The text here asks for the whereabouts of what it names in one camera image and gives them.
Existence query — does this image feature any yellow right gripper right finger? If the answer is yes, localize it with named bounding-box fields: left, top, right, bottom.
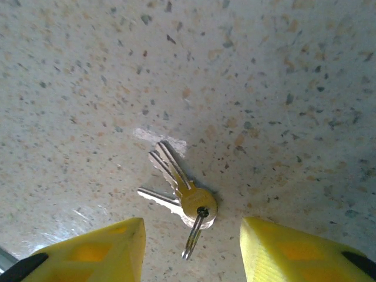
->
left=239, top=216, right=376, bottom=282

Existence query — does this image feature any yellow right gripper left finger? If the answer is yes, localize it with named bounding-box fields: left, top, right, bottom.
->
left=0, top=217, right=147, bottom=282

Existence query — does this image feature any silver key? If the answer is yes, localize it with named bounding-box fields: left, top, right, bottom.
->
left=137, top=187, right=189, bottom=220
left=148, top=150, right=217, bottom=230

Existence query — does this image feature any metal key ring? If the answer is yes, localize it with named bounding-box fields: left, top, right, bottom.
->
left=181, top=206, right=210, bottom=261

